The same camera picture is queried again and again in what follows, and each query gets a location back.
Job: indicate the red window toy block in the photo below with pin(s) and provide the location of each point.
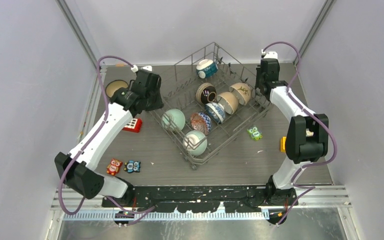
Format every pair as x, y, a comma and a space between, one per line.
133, 126

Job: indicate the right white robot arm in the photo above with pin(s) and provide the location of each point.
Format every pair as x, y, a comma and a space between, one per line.
307, 138

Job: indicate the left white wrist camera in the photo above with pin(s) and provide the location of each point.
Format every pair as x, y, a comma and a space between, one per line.
135, 68

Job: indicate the brown striped bowl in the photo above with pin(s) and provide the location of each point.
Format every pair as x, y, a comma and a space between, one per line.
206, 93

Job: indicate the green owl puzzle piece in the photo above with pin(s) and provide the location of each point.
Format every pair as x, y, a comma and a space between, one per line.
254, 133

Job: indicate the beige deer bowl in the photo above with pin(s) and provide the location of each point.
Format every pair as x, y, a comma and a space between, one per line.
242, 92

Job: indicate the celadon green bowl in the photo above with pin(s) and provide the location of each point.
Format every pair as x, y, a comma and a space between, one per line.
195, 142
173, 120

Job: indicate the grey wire dish rack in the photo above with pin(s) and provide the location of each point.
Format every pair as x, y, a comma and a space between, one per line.
179, 84

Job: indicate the blue floral white bowl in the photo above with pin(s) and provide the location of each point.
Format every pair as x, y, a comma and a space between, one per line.
216, 111

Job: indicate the red blue zigzag bowl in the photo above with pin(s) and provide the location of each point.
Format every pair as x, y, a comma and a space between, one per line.
201, 122

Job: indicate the plain beige bowl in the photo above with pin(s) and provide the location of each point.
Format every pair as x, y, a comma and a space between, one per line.
229, 101

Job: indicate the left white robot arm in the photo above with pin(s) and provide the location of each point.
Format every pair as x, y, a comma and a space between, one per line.
78, 167

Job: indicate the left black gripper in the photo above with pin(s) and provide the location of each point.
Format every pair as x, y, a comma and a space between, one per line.
159, 103

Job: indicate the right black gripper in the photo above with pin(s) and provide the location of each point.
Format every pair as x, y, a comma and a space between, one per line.
257, 75

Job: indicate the yellow window toy block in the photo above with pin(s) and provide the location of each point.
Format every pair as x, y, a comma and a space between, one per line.
282, 147

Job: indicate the blue owl puzzle piece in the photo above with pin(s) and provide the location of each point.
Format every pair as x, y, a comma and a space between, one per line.
132, 166

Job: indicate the dark teal bowl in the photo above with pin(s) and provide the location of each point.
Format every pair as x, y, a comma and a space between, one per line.
114, 85

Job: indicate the teal white bowl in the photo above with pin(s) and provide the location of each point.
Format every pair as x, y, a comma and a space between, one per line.
206, 68

